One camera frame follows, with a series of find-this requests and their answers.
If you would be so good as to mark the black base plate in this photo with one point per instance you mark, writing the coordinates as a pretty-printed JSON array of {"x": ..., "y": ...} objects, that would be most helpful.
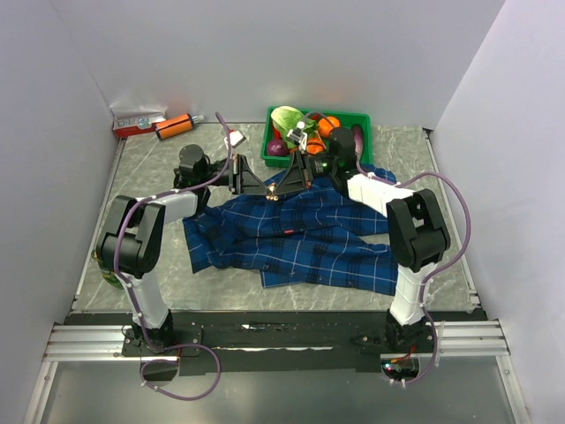
[{"x": 206, "y": 342}]

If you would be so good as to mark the red onion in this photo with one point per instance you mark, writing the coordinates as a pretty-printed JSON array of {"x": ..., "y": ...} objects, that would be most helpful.
[{"x": 277, "y": 148}]

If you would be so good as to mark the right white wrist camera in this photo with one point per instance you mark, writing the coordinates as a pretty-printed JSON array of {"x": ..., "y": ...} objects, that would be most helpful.
[{"x": 298, "y": 136}]

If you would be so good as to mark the orange cylinder bottle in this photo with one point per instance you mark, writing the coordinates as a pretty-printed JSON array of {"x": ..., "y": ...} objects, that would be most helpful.
[{"x": 175, "y": 126}]

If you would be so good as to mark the orange pumpkin toy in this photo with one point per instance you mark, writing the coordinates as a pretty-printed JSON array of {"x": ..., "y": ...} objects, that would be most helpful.
[{"x": 315, "y": 146}]

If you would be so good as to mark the small brooch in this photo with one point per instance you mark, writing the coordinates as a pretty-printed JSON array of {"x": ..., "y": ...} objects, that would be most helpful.
[{"x": 271, "y": 194}]

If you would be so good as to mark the green glass bottle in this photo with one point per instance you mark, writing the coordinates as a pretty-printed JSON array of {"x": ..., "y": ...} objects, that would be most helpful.
[{"x": 107, "y": 274}]

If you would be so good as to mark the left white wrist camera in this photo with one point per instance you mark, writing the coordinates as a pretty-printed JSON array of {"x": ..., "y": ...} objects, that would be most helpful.
[{"x": 234, "y": 139}]

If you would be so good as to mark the red white carton box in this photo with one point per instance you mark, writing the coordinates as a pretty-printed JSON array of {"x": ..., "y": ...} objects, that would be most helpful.
[{"x": 136, "y": 121}]

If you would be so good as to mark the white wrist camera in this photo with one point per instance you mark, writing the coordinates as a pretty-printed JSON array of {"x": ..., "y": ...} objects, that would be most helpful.
[
  {"x": 298, "y": 136},
  {"x": 234, "y": 139}
]

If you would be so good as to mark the blue plaid shirt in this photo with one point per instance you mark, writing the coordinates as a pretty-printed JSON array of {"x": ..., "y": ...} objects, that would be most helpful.
[{"x": 316, "y": 237}]

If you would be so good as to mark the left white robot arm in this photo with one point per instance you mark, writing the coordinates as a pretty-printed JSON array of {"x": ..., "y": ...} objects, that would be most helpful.
[{"x": 130, "y": 243}]

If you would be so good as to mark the green plastic crate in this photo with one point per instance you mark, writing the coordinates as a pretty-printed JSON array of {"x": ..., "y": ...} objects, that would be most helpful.
[{"x": 347, "y": 119}]

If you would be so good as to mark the purple eggplant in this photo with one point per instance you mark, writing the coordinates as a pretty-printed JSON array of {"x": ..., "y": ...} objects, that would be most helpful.
[{"x": 359, "y": 139}]

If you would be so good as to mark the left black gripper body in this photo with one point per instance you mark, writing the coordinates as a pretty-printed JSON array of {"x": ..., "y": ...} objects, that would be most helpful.
[{"x": 222, "y": 171}]

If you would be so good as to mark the napa cabbage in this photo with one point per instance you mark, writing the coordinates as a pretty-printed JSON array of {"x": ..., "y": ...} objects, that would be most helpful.
[{"x": 284, "y": 119}]

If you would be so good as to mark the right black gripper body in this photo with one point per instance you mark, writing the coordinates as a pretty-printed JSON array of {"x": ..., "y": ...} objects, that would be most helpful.
[{"x": 323, "y": 165}]

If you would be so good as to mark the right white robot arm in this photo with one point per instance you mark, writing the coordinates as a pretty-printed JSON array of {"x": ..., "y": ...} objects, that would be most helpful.
[{"x": 418, "y": 235}]

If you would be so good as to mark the aluminium rail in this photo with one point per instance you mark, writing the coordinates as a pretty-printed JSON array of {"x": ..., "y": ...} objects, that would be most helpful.
[{"x": 97, "y": 343}]

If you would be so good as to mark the orange fruit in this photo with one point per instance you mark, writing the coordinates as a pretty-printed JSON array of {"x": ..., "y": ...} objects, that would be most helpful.
[{"x": 326, "y": 125}]

